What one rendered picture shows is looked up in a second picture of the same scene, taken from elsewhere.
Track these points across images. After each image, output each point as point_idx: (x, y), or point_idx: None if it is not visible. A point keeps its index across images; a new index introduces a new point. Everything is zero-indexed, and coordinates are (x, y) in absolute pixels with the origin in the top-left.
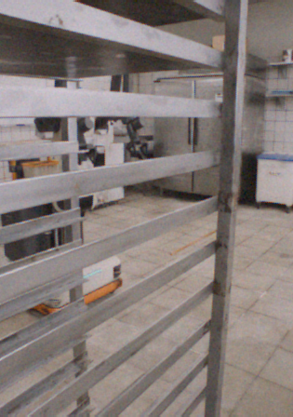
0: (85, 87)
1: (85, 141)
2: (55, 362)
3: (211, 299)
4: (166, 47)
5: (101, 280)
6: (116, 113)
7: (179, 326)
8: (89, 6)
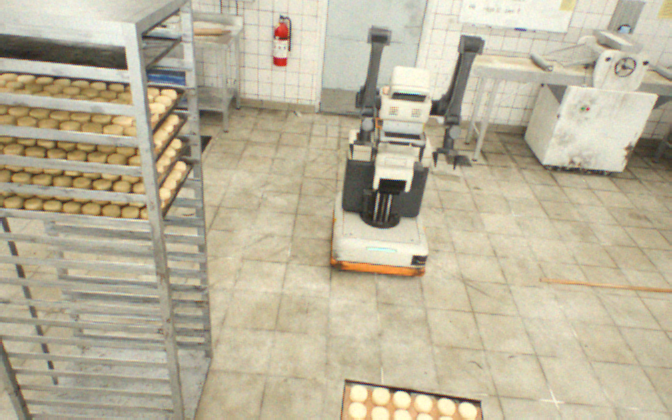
0: None
1: (365, 139)
2: (292, 298)
3: (484, 354)
4: (83, 195)
5: (393, 260)
6: (50, 219)
7: (410, 349)
8: (25, 184)
